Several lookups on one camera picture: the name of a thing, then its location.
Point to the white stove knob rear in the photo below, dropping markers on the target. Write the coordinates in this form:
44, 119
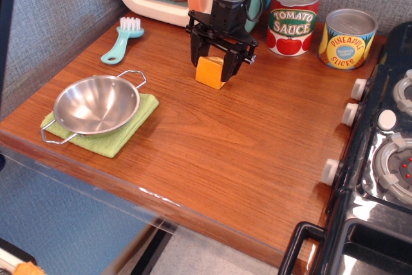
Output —
358, 89

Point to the white round stove button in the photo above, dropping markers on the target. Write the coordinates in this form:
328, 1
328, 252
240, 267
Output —
386, 120

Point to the green folded cloth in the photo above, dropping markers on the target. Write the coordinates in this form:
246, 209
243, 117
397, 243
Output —
106, 145

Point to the teal toy dish brush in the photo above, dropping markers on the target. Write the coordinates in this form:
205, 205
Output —
130, 28

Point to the black toy stove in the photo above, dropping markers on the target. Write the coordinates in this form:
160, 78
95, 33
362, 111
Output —
368, 229

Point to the orange object bottom left corner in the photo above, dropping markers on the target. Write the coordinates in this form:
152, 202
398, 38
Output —
28, 268

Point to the tomato sauce tin can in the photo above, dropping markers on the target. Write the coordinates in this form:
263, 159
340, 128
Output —
291, 25

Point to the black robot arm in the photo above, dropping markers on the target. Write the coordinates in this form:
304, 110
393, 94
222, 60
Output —
224, 29

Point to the white stove knob front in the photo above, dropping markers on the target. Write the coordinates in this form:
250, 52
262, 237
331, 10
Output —
329, 171

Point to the grey stove burner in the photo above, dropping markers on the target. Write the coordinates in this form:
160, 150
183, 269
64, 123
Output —
399, 93
392, 167

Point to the orange pumpkin wedge toy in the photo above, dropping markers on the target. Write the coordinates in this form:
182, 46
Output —
209, 71

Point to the grey rear stove burner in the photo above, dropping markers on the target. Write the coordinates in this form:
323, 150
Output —
399, 93

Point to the black oven door handle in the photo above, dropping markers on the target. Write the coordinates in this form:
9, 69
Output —
303, 231

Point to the white stove knob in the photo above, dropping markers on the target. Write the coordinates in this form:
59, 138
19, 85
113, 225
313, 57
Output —
349, 114
358, 89
329, 171

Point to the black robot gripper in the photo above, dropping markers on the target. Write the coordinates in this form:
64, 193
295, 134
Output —
239, 46

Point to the white stove knob middle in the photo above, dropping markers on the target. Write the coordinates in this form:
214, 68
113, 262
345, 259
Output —
349, 114

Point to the stainless steel two-handled bowl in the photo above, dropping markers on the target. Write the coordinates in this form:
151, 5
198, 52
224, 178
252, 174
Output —
97, 106

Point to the pineapple slices tin can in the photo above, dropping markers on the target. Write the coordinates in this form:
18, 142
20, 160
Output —
347, 38

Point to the grey front stove burner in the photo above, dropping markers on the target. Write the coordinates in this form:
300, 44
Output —
392, 167

